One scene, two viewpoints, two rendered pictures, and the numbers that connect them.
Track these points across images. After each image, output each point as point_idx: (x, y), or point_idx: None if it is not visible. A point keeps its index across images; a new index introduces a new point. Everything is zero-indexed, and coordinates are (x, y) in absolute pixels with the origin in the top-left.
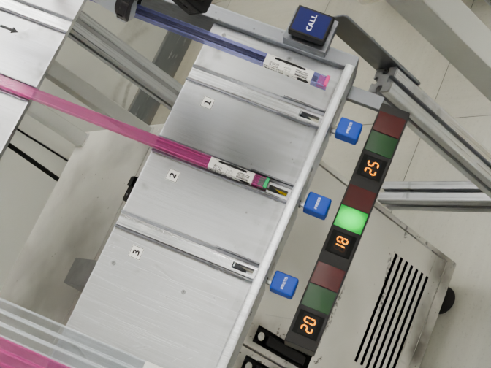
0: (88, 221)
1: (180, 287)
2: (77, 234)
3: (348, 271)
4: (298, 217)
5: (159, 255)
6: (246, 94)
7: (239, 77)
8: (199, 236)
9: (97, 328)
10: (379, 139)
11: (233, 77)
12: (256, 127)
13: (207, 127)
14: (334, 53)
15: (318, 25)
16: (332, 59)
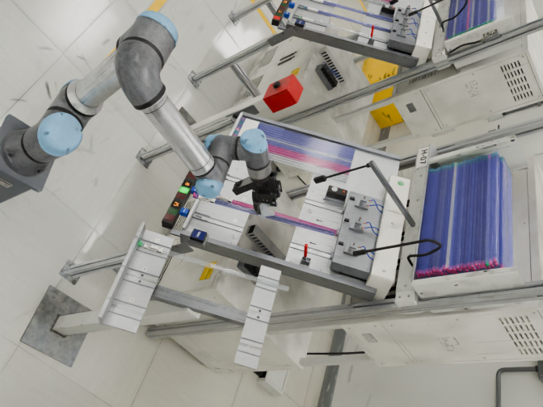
0: (287, 300)
1: (237, 170)
2: (290, 297)
3: (178, 269)
4: (199, 270)
5: (245, 178)
6: (220, 223)
7: (224, 228)
8: (233, 182)
9: None
10: (173, 212)
11: (226, 228)
12: (216, 212)
13: (234, 212)
14: (189, 233)
15: (195, 233)
16: (190, 232)
